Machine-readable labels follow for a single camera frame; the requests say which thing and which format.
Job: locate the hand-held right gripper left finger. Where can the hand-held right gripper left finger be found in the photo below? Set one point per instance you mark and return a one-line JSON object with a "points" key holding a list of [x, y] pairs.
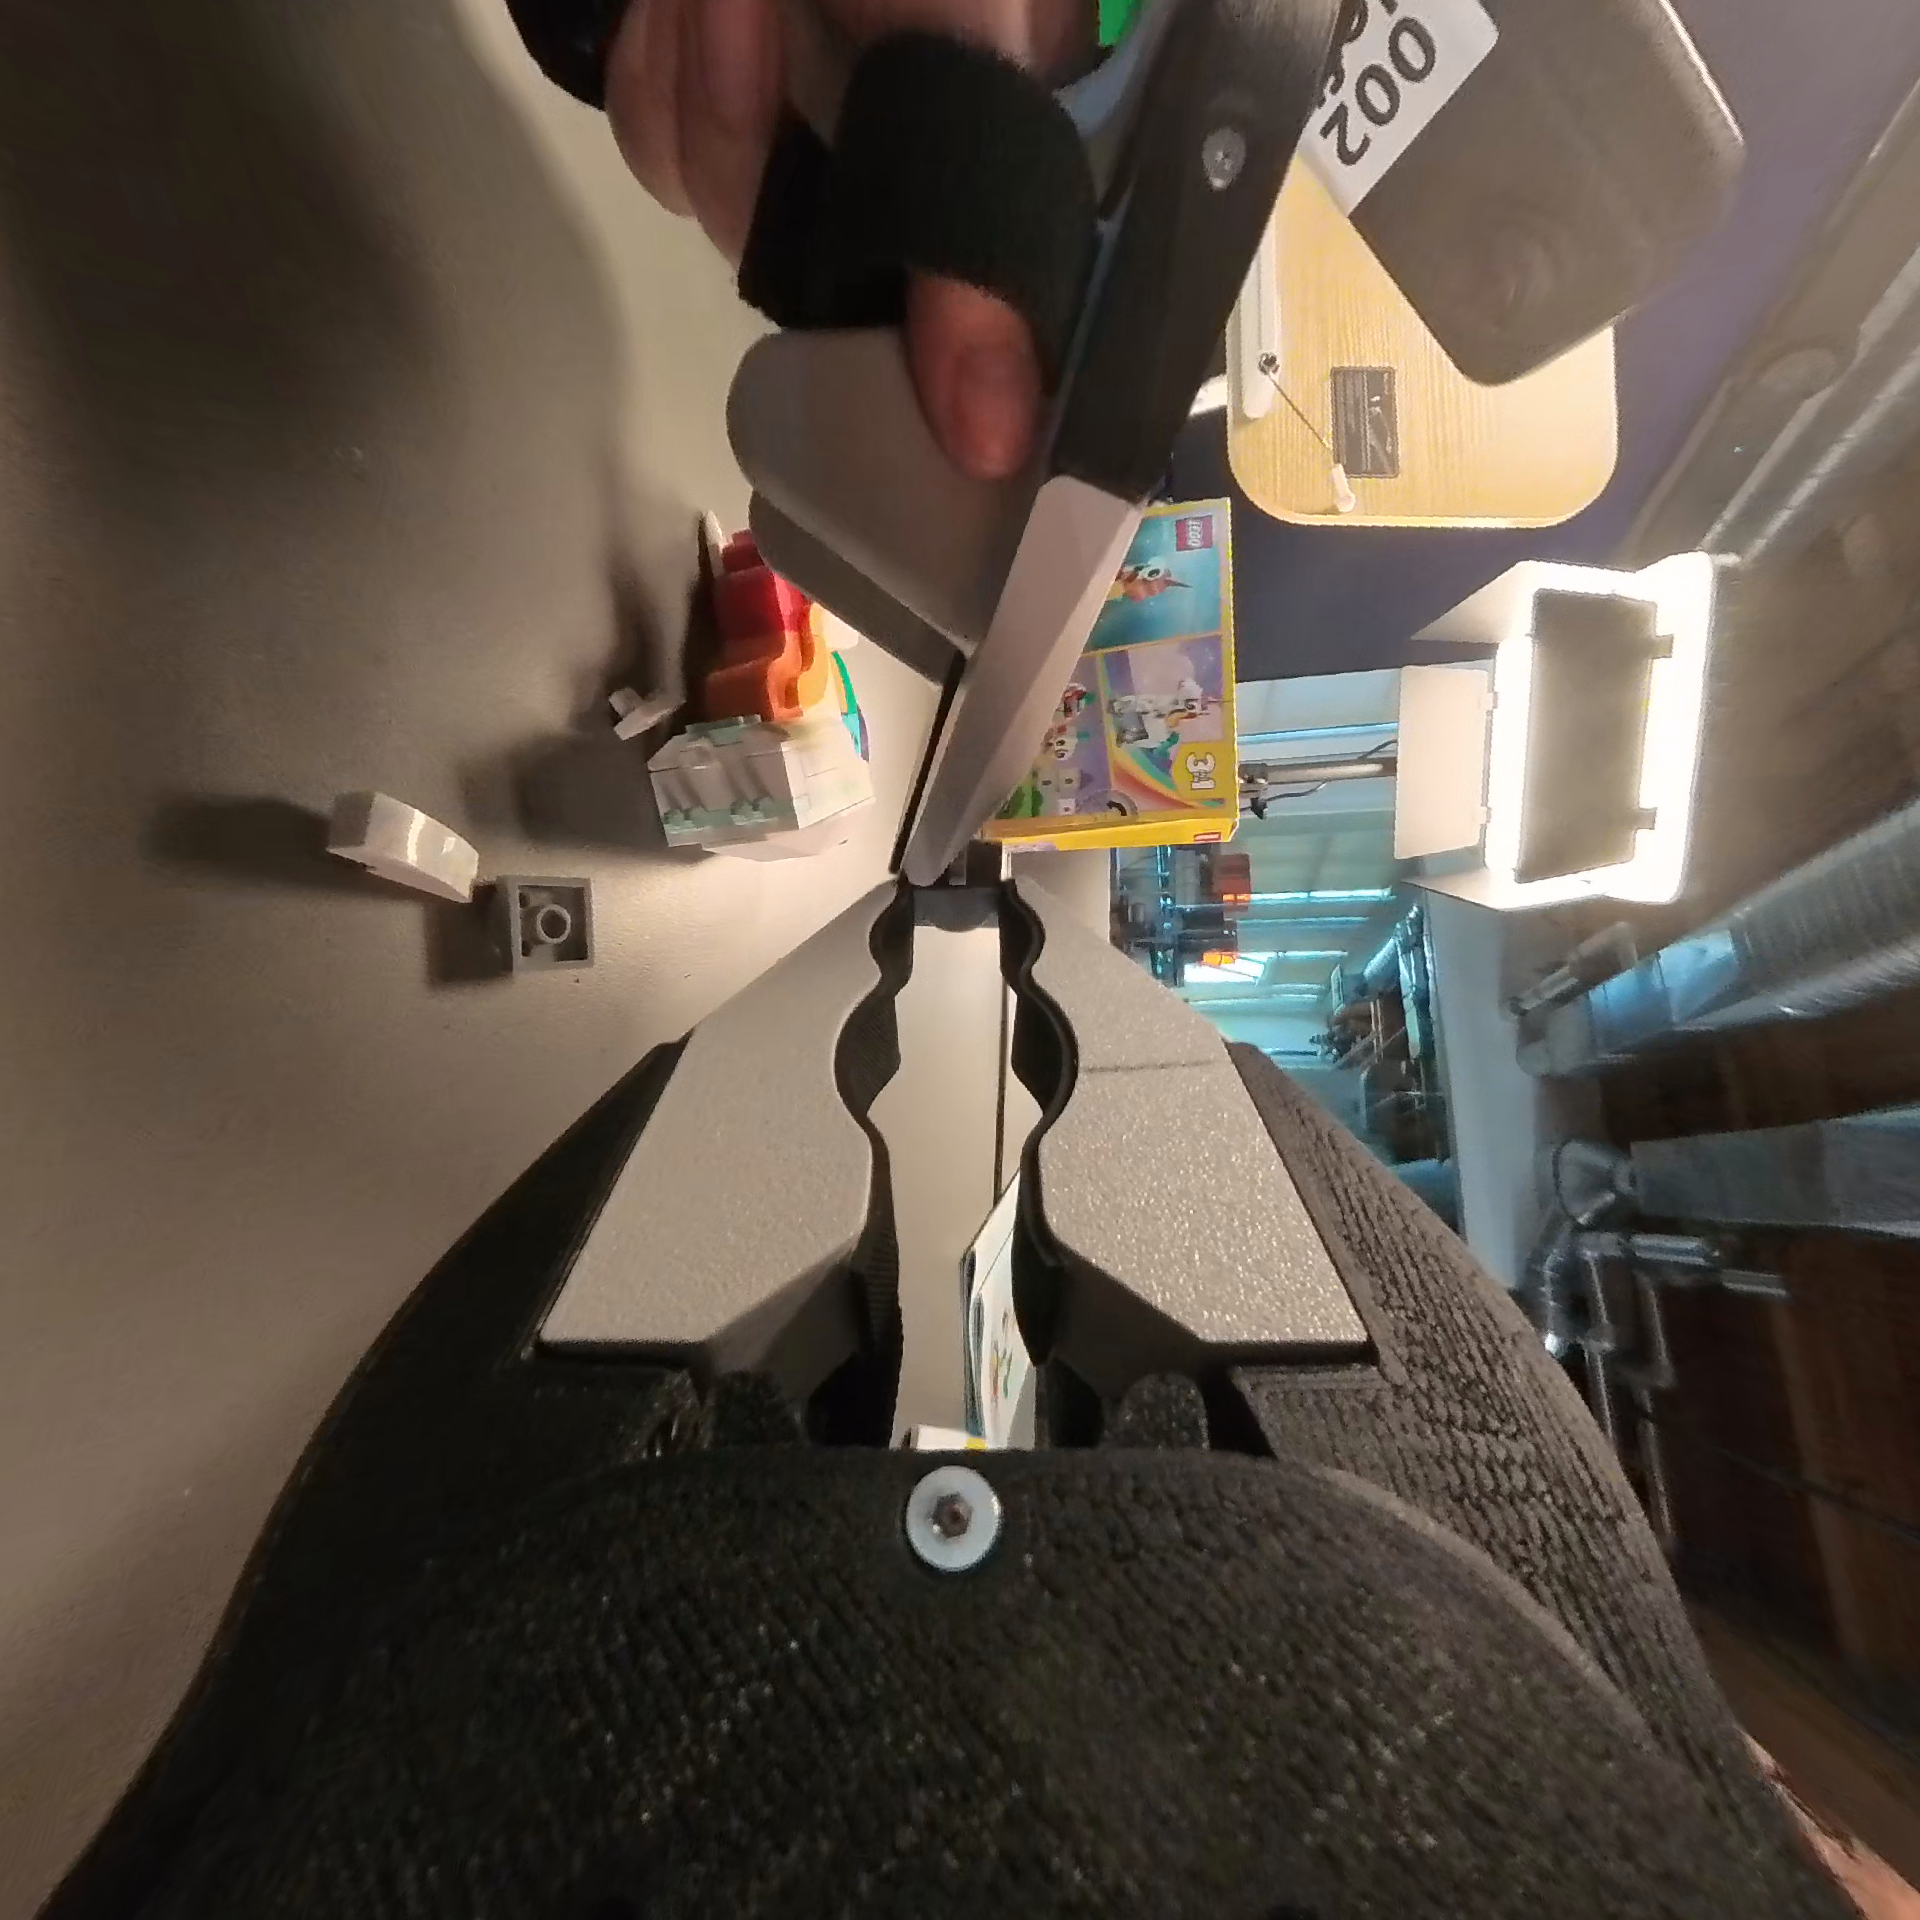
{"points": [[720, 1183]]}

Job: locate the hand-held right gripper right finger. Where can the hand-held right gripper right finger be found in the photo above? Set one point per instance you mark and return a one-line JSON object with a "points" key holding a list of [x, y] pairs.
{"points": [[1183, 1183]]}

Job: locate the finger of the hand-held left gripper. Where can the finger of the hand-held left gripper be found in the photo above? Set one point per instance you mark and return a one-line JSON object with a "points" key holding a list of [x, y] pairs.
{"points": [[848, 480], [1036, 630]]}

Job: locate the small grey lego piece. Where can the small grey lego piece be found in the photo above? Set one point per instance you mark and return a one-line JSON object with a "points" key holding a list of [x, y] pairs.
{"points": [[953, 901]]}

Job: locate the white lego unicorn build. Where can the white lego unicorn build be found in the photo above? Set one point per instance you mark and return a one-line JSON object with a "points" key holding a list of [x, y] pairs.
{"points": [[741, 765]]}

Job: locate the yellow lego set box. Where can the yellow lego set box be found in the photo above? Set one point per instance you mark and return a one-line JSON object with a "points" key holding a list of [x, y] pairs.
{"points": [[1142, 721]]}

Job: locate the round rainbow lego piece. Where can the round rainbow lego piece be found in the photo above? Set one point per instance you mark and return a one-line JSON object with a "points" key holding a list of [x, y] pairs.
{"points": [[849, 710]]}

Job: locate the lego instruction booklet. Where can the lego instruction booklet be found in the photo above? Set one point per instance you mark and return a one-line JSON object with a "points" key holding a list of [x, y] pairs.
{"points": [[996, 1306]]}

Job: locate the small white lego connector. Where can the small white lego connector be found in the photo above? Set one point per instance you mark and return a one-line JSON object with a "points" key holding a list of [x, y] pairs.
{"points": [[640, 710]]}

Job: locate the grey square lego plate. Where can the grey square lego plate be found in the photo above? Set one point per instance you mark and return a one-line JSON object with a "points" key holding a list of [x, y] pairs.
{"points": [[540, 923]]}

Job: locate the white curved lego piece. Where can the white curved lego piece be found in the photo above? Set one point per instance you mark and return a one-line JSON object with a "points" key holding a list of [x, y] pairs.
{"points": [[406, 837]]}

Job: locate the person's left hand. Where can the person's left hand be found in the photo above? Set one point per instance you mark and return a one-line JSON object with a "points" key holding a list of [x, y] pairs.
{"points": [[689, 106]]}

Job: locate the pale wooden board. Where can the pale wooden board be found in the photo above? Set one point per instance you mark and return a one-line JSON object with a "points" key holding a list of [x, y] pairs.
{"points": [[1457, 436]]}

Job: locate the white ceiling lamp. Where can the white ceiling lamp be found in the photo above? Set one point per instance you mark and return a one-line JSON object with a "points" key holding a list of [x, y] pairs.
{"points": [[1593, 736]]}

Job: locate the grey ceiling ducts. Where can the grey ceiling ducts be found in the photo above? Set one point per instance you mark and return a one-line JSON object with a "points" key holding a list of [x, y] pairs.
{"points": [[1755, 960]]}

